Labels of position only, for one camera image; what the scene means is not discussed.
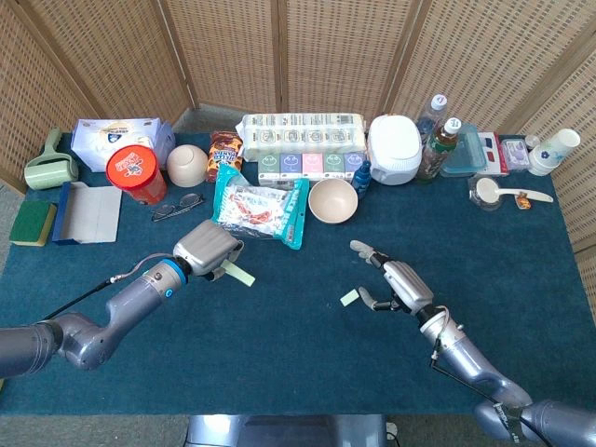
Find large toilet paper pack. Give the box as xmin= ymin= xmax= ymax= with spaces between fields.
xmin=236 ymin=112 xmax=370 ymax=163

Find blue spray bottle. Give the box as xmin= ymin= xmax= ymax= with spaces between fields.
xmin=351 ymin=160 xmax=373 ymax=200

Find upside-down beige bowl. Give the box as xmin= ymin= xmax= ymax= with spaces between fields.
xmin=166 ymin=143 xmax=210 ymax=188

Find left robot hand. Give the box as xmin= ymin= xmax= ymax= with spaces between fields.
xmin=172 ymin=220 xmax=245 ymax=282

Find upright beige bowl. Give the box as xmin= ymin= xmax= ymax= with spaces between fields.
xmin=307 ymin=179 xmax=359 ymax=225

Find white blue tissue package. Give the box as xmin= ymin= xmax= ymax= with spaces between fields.
xmin=70 ymin=117 xmax=177 ymax=173

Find red blue paper glasses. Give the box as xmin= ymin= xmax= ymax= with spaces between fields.
xmin=475 ymin=131 xmax=509 ymax=176

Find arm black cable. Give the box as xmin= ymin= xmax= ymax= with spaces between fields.
xmin=428 ymin=337 xmax=550 ymax=447
xmin=44 ymin=253 xmax=177 ymax=322

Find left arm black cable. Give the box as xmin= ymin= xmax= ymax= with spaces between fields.
xmin=44 ymin=253 xmax=177 ymax=322

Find small glass bowl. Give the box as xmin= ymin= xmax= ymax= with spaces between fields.
xmin=467 ymin=175 xmax=507 ymax=212

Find stack of paper cups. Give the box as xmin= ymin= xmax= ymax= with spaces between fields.
xmin=528 ymin=128 xmax=582 ymax=177

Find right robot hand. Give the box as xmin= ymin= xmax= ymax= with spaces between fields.
xmin=349 ymin=239 xmax=434 ymax=314

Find green yellow sponge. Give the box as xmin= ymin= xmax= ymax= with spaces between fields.
xmin=8 ymin=199 xmax=58 ymax=247

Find pale green rectangular block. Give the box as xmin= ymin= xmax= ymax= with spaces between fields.
xmin=219 ymin=259 xmax=257 ymax=288

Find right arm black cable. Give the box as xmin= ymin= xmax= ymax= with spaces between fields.
xmin=428 ymin=337 xmax=550 ymax=447

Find beige plastic spoon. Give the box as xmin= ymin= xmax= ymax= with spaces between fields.
xmin=475 ymin=178 xmax=555 ymax=204

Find green tea bottle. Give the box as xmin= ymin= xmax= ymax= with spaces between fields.
xmin=415 ymin=117 xmax=462 ymax=183

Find blue table cloth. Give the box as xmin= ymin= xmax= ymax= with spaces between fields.
xmin=0 ymin=132 xmax=596 ymax=415

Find pastel pocket tissue pack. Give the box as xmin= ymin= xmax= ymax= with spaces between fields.
xmin=257 ymin=151 xmax=367 ymax=186

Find black eyeglasses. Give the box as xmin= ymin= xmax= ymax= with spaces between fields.
xmin=150 ymin=192 xmax=205 ymax=223

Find clear box blue lid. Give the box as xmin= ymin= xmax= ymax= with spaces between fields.
xmin=440 ymin=123 xmax=488 ymax=179

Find small purple clear box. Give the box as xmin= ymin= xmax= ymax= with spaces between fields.
xmin=500 ymin=137 xmax=532 ymax=172

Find brown cookie packet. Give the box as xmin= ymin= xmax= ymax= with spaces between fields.
xmin=206 ymin=130 xmax=245 ymax=183

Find wicker folding screen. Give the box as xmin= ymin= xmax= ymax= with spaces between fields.
xmin=0 ymin=0 xmax=596 ymax=255

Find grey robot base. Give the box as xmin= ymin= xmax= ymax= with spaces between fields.
xmin=185 ymin=413 xmax=388 ymax=447

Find red instant noodle cup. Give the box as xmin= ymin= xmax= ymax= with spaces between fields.
xmin=105 ymin=144 xmax=168 ymax=206

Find teal clear snack bag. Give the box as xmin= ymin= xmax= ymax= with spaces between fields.
xmin=211 ymin=163 xmax=311 ymax=251

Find white lidded container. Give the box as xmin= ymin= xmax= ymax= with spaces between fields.
xmin=366 ymin=115 xmax=424 ymax=186

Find clear water bottle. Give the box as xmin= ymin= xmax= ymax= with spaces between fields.
xmin=415 ymin=93 xmax=449 ymax=137

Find green lint roller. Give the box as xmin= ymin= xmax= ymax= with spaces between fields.
xmin=23 ymin=128 xmax=80 ymax=191

